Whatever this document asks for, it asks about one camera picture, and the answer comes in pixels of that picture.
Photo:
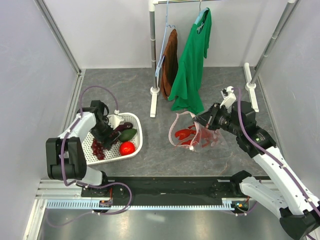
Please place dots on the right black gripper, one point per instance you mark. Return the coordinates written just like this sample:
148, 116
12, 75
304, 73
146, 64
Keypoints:
207, 118

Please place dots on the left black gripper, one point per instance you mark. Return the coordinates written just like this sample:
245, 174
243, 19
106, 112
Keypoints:
105, 139

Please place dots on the dark red toy grapes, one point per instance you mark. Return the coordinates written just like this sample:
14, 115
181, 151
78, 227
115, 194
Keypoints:
101, 152

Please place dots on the red toy lobster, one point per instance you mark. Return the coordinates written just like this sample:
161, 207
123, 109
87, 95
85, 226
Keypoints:
198, 137

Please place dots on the green toy avocado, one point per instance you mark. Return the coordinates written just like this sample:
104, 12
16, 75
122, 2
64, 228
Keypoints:
127, 135

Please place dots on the clear zip top bag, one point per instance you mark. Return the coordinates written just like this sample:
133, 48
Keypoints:
184, 120

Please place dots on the red toy tomato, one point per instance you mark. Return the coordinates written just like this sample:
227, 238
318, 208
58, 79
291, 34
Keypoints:
127, 148

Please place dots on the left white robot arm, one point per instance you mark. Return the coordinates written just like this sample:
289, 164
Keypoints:
65, 158

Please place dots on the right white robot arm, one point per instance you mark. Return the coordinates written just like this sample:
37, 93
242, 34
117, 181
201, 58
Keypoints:
295, 206

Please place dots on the white perforated plastic basket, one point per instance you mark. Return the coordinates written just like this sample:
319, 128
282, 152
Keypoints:
137, 141

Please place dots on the green t-shirt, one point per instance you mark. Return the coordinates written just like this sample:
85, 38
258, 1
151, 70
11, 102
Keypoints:
185, 90

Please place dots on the brown hanging cloth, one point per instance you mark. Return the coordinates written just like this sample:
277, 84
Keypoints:
169, 65

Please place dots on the light blue clothes hanger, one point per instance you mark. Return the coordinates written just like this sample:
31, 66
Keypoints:
200, 13

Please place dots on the metal clothes rack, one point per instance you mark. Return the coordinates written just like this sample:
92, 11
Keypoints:
251, 79

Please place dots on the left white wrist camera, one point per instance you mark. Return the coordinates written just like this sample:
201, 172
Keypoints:
115, 119

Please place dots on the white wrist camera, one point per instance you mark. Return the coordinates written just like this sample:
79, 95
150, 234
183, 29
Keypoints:
115, 119
228, 97

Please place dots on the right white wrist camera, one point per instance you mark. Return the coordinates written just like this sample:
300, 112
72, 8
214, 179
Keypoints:
228, 97

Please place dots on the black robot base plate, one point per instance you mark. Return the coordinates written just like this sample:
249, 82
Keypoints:
180, 190

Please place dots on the blue wire hanger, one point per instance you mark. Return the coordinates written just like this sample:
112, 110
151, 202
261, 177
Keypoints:
167, 25

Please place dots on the slotted cable duct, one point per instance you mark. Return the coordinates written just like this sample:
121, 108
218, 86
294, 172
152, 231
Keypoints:
90, 204

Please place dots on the aluminium frame post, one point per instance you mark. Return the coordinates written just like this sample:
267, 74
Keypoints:
46, 13

